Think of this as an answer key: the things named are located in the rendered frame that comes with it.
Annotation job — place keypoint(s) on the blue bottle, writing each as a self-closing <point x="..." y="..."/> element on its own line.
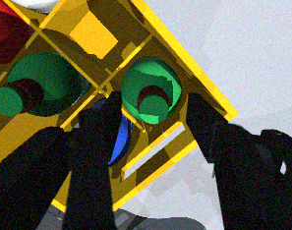
<point x="124" y="137"/>

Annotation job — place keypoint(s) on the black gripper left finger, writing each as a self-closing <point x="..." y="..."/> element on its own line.
<point x="32" y="174"/>

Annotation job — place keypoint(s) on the yellow plastic crate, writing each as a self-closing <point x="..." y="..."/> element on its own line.
<point x="102" y="39"/>

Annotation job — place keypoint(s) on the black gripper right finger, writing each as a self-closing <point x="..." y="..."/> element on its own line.
<point x="246" y="169"/>

